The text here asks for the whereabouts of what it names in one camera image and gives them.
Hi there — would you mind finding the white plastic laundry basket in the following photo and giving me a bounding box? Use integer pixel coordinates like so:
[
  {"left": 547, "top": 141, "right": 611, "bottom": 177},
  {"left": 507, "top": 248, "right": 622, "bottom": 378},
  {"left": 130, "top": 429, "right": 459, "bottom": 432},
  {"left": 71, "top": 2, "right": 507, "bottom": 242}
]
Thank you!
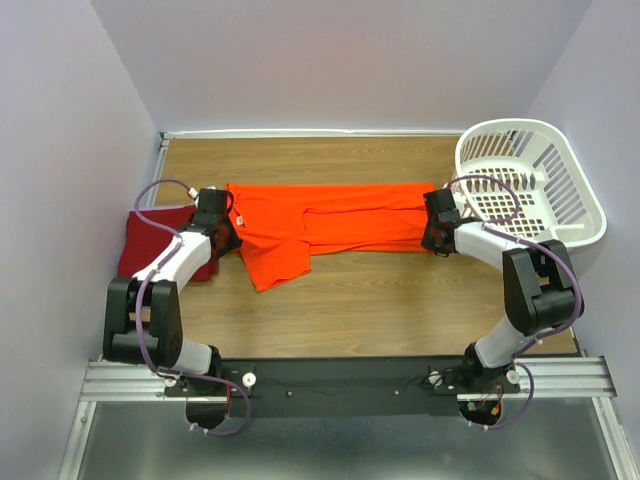
[{"left": 452, "top": 118, "right": 607, "bottom": 249}]

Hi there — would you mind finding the purple cable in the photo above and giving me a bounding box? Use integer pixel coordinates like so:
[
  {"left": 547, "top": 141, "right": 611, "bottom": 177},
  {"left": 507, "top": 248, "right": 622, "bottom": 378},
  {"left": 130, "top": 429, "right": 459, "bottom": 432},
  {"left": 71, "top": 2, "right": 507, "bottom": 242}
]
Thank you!
[
  {"left": 444, "top": 174, "right": 586, "bottom": 432},
  {"left": 134, "top": 178, "right": 253, "bottom": 438}
]

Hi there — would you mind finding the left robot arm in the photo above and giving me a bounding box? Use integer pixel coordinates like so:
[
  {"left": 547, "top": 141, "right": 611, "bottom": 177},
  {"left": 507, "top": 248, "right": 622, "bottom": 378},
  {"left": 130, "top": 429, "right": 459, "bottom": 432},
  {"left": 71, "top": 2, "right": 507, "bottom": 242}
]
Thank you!
[{"left": 103, "top": 182, "right": 242, "bottom": 395}]

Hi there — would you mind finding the orange t-shirt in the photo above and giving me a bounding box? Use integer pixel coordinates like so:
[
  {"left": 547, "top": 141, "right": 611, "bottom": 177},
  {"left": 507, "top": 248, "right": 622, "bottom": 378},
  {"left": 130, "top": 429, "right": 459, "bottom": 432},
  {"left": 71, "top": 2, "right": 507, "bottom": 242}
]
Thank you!
[{"left": 226, "top": 182, "right": 435, "bottom": 292}]

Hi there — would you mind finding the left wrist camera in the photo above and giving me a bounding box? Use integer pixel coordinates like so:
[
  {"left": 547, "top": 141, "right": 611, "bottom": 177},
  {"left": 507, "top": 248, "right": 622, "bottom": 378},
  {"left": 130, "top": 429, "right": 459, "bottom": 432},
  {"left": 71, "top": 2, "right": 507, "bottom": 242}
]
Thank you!
[{"left": 187, "top": 185, "right": 217, "bottom": 206}]

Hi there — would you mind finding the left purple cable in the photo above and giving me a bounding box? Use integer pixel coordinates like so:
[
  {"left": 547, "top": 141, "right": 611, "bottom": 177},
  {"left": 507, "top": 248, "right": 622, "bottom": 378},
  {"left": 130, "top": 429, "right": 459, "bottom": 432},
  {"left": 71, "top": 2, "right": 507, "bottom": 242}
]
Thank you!
[{"left": 134, "top": 178, "right": 253, "bottom": 438}]

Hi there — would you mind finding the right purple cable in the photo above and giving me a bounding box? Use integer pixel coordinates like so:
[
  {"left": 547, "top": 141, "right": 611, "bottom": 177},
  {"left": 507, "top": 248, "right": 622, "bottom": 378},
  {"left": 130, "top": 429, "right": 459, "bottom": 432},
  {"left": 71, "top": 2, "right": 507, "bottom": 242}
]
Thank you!
[{"left": 444, "top": 174, "right": 586, "bottom": 432}]

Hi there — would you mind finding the folded dark red t-shirt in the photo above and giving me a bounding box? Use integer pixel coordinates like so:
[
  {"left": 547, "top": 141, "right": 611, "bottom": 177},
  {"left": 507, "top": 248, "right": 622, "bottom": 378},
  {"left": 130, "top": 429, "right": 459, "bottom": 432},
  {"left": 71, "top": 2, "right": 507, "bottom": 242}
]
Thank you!
[{"left": 117, "top": 206, "right": 195, "bottom": 277}]

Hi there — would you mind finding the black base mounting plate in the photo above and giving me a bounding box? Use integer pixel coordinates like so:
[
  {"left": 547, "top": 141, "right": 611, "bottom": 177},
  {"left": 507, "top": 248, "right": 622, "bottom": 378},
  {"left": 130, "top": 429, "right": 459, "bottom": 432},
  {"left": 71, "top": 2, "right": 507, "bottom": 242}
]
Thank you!
[{"left": 164, "top": 355, "right": 520, "bottom": 419}]

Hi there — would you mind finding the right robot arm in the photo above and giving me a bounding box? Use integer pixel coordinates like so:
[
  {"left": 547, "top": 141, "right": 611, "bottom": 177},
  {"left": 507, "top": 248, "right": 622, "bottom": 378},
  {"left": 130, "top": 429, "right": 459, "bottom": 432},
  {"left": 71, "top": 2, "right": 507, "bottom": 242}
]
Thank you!
[{"left": 422, "top": 189, "right": 584, "bottom": 392}]

